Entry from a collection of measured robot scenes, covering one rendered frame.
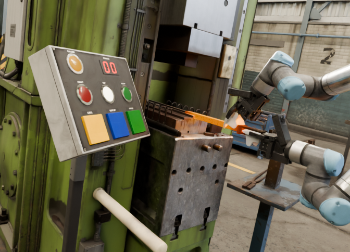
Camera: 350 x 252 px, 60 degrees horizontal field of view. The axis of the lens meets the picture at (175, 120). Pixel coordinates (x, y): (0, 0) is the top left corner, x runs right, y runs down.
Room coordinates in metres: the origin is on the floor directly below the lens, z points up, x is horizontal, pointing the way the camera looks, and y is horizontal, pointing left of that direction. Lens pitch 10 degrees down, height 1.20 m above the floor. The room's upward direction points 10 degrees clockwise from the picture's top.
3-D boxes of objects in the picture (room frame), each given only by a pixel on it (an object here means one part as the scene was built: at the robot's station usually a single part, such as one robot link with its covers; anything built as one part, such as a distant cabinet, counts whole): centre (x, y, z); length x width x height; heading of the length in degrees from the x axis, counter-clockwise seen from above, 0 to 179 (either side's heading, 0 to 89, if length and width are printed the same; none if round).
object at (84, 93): (0.79, 0.24, 1.09); 0.05 x 0.03 x 0.04; 132
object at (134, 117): (0.96, 0.13, 1.01); 0.07 x 0.05 x 0.07; 157
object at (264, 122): (5.38, -1.20, 0.36); 1.20 x 0.80 x 0.72; 54
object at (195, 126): (1.51, 0.06, 0.96); 0.42 x 0.20 x 0.09; 42
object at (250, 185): (1.67, -0.55, 0.69); 0.60 x 0.04 x 0.01; 149
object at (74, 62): (0.81, 0.28, 1.16); 0.05 x 0.03 x 0.04; 132
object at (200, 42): (1.51, 0.06, 1.32); 0.42 x 0.20 x 0.10; 42
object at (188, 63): (1.55, 0.07, 1.24); 0.30 x 0.07 x 0.06; 42
